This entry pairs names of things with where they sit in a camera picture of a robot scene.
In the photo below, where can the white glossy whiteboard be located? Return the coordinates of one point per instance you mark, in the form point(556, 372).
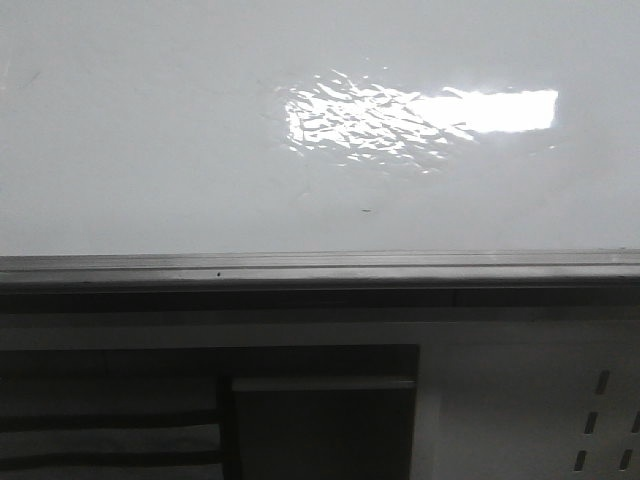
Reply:
point(139, 127)

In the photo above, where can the dark square panel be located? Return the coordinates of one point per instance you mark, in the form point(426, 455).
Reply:
point(341, 427)

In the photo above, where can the grey aluminium marker tray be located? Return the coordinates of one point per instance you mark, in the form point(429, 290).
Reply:
point(199, 282)

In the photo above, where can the white perforated metal panel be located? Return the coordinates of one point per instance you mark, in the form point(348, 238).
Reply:
point(528, 400)

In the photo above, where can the dark slatted furniture frame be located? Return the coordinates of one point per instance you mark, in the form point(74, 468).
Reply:
point(151, 414)

